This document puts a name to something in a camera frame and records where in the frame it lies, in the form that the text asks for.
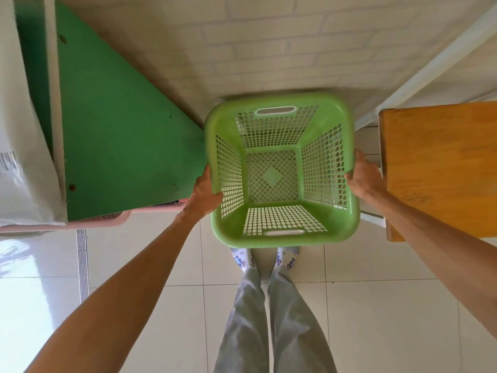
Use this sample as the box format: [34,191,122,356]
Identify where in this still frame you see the white package with barcode label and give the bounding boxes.
[0,0,67,226]

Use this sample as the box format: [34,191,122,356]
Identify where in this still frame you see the green wooden board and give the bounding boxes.
[15,0,206,223]

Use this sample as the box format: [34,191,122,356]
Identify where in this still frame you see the pink plastic basket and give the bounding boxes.
[0,199,189,234]

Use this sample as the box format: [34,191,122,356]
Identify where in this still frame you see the white patterned left sock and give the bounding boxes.
[230,247,255,272]

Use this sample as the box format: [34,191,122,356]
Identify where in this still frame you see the person's right forearm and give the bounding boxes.
[372,189,497,327]

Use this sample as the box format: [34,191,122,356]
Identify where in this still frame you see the person's right hand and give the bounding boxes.
[344,150,386,201]

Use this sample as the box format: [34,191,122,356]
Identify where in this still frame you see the white patterned right sock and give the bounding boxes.
[276,247,298,271]

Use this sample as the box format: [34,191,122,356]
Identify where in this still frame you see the person's left hand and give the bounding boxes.
[182,165,224,229]

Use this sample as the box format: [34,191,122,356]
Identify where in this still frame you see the grey trousers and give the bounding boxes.
[213,267,338,373]

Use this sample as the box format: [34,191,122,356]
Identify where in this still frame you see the white patterned sock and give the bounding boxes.
[230,247,255,272]
[276,247,298,271]

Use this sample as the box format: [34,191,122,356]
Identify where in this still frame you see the green plastic laundry basket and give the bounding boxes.
[204,93,361,249]

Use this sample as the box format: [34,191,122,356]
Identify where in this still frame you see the orange wooden table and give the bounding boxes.
[378,102,497,242]

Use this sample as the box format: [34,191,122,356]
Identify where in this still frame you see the person's left forearm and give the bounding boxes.
[24,211,195,373]

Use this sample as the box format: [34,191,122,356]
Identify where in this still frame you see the metal floor drain strip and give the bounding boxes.
[76,229,90,304]

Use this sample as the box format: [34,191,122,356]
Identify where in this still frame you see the white metal frame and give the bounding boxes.
[354,13,497,229]

